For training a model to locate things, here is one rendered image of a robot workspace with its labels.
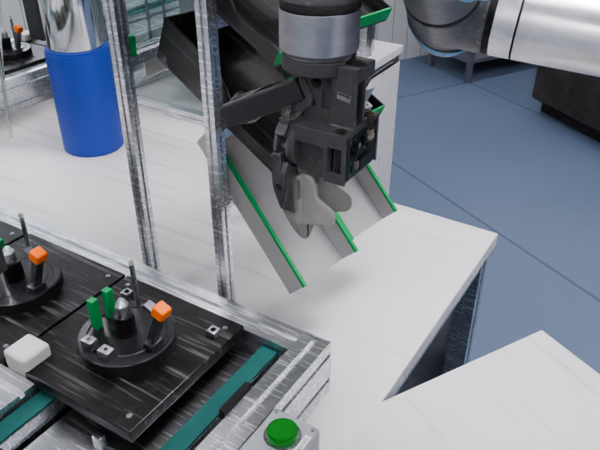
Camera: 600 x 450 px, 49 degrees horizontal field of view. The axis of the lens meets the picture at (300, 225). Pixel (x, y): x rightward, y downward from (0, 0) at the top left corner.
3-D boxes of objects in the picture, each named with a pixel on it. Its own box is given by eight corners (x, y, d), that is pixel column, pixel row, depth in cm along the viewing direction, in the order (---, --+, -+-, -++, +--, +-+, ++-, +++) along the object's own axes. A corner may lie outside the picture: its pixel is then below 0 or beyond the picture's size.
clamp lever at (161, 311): (162, 339, 93) (172, 307, 88) (153, 348, 92) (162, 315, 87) (144, 324, 94) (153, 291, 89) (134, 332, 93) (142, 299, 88)
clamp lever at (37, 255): (45, 283, 104) (48, 252, 99) (35, 290, 103) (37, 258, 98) (29, 270, 105) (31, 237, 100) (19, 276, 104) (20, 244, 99)
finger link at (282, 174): (285, 218, 69) (284, 140, 64) (272, 213, 69) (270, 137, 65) (309, 199, 72) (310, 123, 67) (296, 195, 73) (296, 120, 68)
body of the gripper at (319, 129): (341, 194, 64) (346, 73, 58) (268, 172, 68) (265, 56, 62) (377, 163, 70) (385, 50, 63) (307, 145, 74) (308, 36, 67)
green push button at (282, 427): (304, 436, 85) (304, 425, 83) (287, 457, 82) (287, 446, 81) (278, 422, 86) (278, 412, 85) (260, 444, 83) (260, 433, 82)
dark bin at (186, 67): (336, 148, 102) (354, 112, 97) (277, 179, 94) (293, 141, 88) (220, 38, 110) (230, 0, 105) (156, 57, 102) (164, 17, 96)
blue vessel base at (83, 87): (136, 141, 181) (121, 43, 166) (93, 162, 170) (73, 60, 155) (95, 129, 188) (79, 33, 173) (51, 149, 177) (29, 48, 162)
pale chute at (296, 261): (342, 258, 112) (358, 250, 108) (289, 295, 103) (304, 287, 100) (255, 117, 112) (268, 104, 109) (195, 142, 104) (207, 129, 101)
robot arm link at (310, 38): (262, 9, 59) (310, -10, 65) (263, 59, 62) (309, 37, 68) (335, 20, 56) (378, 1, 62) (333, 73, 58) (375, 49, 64)
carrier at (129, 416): (244, 335, 101) (240, 268, 94) (131, 444, 84) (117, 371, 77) (129, 284, 112) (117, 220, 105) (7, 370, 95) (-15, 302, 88)
